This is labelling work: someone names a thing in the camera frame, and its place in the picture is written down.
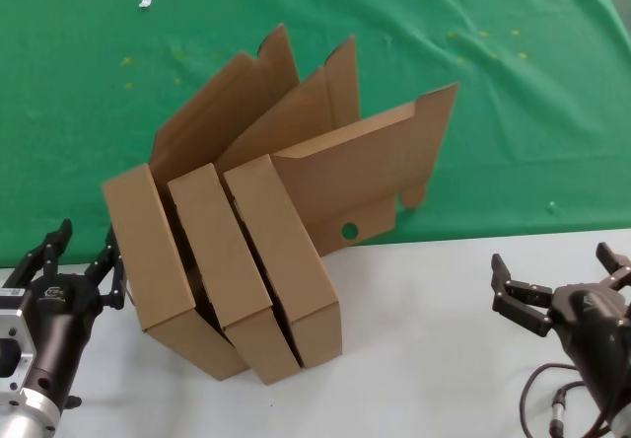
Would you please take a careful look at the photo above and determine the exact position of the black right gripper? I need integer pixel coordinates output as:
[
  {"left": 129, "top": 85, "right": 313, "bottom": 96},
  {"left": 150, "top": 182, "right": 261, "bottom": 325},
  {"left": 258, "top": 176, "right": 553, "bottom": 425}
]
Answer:
[{"left": 490, "top": 241, "right": 631, "bottom": 412}]

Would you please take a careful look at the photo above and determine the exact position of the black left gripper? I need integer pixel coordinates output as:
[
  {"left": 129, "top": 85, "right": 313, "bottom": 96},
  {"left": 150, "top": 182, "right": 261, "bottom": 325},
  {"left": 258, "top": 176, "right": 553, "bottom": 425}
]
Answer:
[{"left": 8, "top": 218, "right": 127, "bottom": 405}]

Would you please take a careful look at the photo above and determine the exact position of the brown cardboard box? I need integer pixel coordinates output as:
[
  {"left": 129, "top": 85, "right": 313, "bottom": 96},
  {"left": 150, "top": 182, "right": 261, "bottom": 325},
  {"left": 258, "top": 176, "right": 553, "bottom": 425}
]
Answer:
[
  {"left": 101, "top": 23, "right": 301, "bottom": 383},
  {"left": 166, "top": 33, "right": 359, "bottom": 387},
  {"left": 222, "top": 81, "right": 461, "bottom": 371}
]

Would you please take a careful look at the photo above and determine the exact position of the green tablecloth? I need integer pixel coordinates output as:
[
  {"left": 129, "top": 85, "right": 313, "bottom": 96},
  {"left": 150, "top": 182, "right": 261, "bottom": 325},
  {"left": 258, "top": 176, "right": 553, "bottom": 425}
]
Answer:
[{"left": 0, "top": 0, "right": 631, "bottom": 267}]

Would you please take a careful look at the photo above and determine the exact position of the silver wrist camera block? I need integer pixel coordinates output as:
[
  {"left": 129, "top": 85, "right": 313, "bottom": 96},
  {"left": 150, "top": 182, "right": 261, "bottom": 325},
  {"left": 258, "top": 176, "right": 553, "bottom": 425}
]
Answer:
[{"left": 0, "top": 284, "right": 39, "bottom": 398}]

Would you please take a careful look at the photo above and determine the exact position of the dark gripper cable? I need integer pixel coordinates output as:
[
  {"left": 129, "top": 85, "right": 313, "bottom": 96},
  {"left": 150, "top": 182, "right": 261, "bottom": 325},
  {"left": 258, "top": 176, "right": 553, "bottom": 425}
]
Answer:
[{"left": 520, "top": 362, "right": 586, "bottom": 438}]

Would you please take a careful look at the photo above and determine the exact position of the cable with metal connector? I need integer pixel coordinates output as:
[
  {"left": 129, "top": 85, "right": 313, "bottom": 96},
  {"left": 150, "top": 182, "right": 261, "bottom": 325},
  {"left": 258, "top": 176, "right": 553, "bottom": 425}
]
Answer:
[{"left": 549, "top": 381, "right": 591, "bottom": 438}]

